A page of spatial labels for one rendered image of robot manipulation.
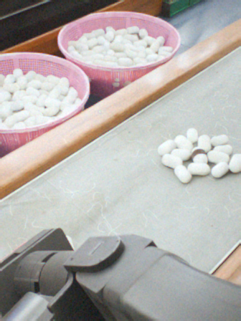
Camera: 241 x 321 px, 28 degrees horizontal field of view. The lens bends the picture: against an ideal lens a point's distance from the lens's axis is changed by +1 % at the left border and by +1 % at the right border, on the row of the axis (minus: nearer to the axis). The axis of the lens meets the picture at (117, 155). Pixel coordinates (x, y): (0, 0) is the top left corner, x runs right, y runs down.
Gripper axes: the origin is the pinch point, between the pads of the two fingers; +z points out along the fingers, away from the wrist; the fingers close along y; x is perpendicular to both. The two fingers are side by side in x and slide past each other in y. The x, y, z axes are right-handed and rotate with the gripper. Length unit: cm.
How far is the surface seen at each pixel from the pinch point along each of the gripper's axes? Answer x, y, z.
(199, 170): 4.2, -32.3, -4.8
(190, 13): -18, -95, 35
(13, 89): -20.7, -29.2, 28.4
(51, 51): -25, -47, 37
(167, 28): -18, -67, 20
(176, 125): -1.6, -41.3, 4.3
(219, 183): 7.3, -33.5, -6.4
